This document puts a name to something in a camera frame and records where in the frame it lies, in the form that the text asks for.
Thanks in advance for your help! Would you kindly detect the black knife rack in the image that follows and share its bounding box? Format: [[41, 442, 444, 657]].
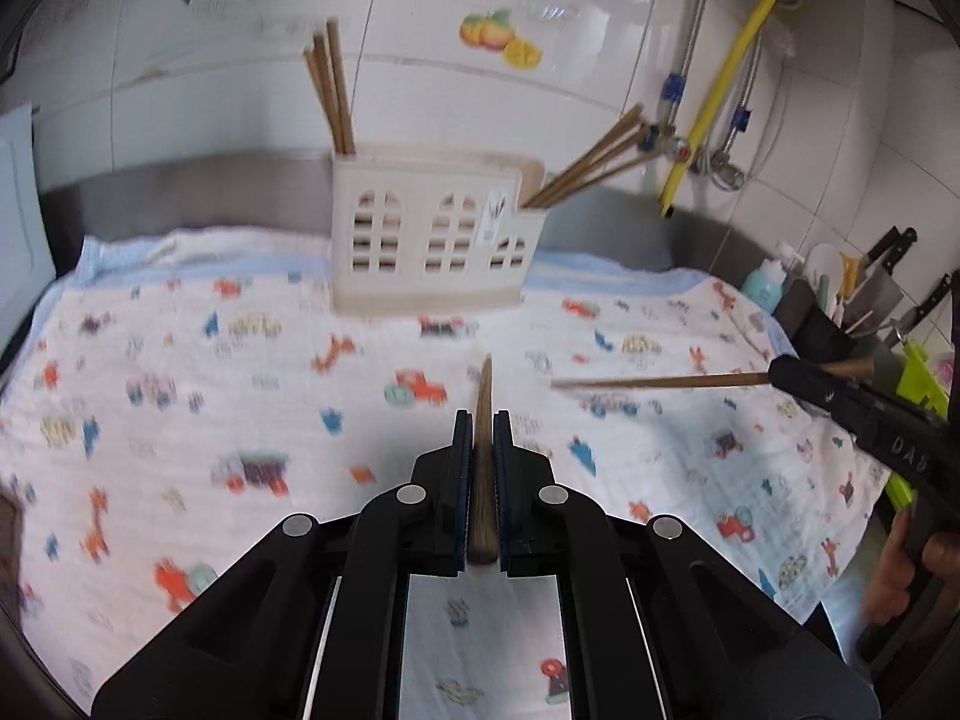
[[775, 276, 901, 370]]

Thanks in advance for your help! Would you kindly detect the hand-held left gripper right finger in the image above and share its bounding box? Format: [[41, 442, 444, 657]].
[[493, 412, 880, 720]]

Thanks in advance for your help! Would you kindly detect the green cutting board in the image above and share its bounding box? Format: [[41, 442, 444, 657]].
[[883, 340, 952, 512]]

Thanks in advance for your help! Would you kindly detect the yellow hose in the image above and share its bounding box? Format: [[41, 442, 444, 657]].
[[657, 0, 796, 218]]

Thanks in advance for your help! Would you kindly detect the light blue bottle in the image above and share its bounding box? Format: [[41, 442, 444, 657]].
[[740, 240, 797, 314]]

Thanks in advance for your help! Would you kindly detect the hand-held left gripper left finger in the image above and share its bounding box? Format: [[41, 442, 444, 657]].
[[91, 410, 474, 720]]

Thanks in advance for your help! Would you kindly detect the white appliance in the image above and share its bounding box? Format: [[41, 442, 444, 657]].
[[0, 100, 59, 310]]

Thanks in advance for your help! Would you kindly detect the kitchen cleaver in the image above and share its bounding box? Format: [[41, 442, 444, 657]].
[[850, 227, 919, 332]]

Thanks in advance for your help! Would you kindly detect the black handled knife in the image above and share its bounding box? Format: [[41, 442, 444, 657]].
[[891, 268, 959, 340]]

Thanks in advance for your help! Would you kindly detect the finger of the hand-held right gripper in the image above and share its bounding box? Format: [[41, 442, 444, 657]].
[[769, 355, 865, 437]]

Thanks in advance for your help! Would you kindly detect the white spatula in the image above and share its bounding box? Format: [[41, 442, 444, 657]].
[[805, 242, 839, 295]]

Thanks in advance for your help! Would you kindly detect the wooden chopstick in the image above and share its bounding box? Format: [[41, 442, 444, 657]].
[[550, 358, 876, 392], [303, 49, 344, 156], [525, 120, 652, 209], [327, 18, 356, 156], [468, 354, 501, 568], [313, 32, 349, 156], [529, 136, 661, 209], [534, 151, 670, 209], [521, 103, 646, 209]]

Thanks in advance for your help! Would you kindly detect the person's right hand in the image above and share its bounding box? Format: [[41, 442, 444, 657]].
[[861, 511, 960, 625]]

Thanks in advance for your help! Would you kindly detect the braided metal hose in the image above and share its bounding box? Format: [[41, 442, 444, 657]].
[[718, 15, 775, 175], [660, 0, 715, 128]]

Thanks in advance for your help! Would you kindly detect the white plastic chopstick holder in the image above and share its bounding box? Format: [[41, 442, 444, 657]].
[[331, 148, 544, 317]]

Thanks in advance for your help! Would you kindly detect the printed blanket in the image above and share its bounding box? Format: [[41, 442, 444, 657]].
[[0, 227, 895, 720]]

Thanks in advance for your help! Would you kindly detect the wall water valve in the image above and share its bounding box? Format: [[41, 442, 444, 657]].
[[703, 148, 749, 191], [637, 118, 692, 164]]

